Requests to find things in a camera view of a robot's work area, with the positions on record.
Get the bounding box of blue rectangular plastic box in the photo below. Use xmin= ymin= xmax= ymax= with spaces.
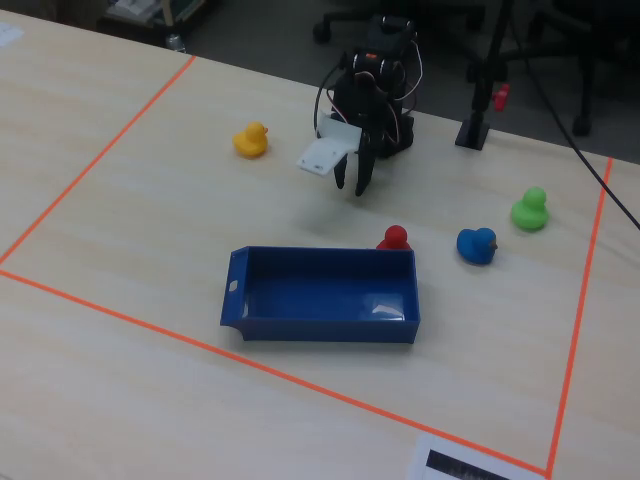
xmin=219 ymin=245 xmax=422 ymax=345

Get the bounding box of storage shelf with boxes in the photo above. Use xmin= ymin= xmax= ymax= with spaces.
xmin=97 ymin=0 xmax=207 ymax=37

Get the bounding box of red rubber duck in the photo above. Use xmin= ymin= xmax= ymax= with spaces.
xmin=375 ymin=224 xmax=414 ymax=251

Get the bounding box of orange tape strip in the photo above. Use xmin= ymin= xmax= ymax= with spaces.
xmin=0 ymin=54 xmax=198 ymax=267
xmin=0 ymin=268 xmax=552 ymax=476
xmin=545 ymin=156 xmax=615 ymax=477

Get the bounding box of yellow rubber duck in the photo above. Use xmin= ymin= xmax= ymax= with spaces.
xmin=232 ymin=121 xmax=270 ymax=160

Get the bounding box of black camera cable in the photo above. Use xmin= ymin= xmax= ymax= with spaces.
xmin=313 ymin=63 xmax=347 ymax=137

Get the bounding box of green rubber duck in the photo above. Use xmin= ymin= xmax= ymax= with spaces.
xmin=510 ymin=186 xmax=551 ymax=232

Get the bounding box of white paper with black bar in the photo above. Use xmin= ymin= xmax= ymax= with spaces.
xmin=406 ymin=433 xmax=547 ymax=480

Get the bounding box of white red servo wire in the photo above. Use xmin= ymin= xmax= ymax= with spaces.
xmin=389 ymin=37 xmax=425 ymax=147

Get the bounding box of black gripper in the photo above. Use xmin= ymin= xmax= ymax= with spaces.
xmin=333 ymin=74 xmax=399 ymax=198

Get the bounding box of black camera stand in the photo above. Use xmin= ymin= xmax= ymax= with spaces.
xmin=454 ymin=0 xmax=516 ymax=152

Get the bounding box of blue rubber duck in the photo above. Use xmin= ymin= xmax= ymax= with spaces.
xmin=455 ymin=227 xmax=500 ymax=266

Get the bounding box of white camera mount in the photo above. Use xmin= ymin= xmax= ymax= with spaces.
xmin=295 ymin=113 xmax=365 ymax=177

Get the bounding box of black office chair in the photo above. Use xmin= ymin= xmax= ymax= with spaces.
xmin=519 ymin=0 xmax=640 ymax=139

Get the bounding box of thick black cable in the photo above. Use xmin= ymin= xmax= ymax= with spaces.
xmin=508 ymin=0 xmax=640 ymax=227

